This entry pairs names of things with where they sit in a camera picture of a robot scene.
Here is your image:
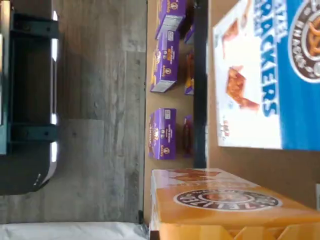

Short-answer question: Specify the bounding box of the purple snack box brown picture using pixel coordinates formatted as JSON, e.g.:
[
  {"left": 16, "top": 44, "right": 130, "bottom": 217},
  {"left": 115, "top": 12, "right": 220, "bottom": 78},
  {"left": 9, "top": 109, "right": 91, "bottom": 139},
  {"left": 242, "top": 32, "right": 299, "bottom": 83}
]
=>
[
  {"left": 183, "top": 114, "right": 195, "bottom": 159},
  {"left": 148, "top": 107, "right": 178, "bottom": 161}
]

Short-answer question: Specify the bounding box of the yellow white pretzel crackers box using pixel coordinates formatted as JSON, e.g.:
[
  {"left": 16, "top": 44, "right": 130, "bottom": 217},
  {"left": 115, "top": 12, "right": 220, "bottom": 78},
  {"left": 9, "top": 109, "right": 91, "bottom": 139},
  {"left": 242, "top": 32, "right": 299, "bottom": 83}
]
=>
[{"left": 149, "top": 167, "right": 320, "bottom": 240}]

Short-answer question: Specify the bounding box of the blue white pretzel crackers box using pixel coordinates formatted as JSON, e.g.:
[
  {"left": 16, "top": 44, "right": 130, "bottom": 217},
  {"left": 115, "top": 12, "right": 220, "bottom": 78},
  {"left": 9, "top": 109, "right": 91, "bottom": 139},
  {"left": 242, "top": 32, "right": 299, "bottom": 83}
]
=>
[{"left": 211, "top": 0, "right": 320, "bottom": 151}]

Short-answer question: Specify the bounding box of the dark robot base cart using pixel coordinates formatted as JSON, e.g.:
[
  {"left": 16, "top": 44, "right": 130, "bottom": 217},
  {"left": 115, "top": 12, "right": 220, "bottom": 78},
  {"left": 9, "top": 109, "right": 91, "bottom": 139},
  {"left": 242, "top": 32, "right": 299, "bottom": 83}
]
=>
[{"left": 0, "top": 0, "right": 60, "bottom": 196}]

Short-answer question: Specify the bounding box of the purple snack box orange label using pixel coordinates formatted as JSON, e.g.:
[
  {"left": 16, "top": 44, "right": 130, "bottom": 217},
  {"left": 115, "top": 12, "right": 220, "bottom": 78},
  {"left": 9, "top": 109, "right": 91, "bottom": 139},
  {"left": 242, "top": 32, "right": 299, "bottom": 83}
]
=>
[
  {"left": 184, "top": 23, "right": 196, "bottom": 46},
  {"left": 154, "top": 0, "right": 195, "bottom": 42},
  {"left": 149, "top": 31, "right": 181, "bottom": 95},
  {"left": 184, "top": 48, "right": 196, "bottom": 96}
]

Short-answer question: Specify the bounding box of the black shelf front beam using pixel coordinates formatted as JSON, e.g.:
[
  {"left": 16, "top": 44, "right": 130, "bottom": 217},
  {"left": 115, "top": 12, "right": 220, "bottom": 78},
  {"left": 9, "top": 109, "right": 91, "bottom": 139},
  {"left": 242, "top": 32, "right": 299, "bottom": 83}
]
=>
[{"left": 192, "top": 0, "right": 210, "bottom": 169}]

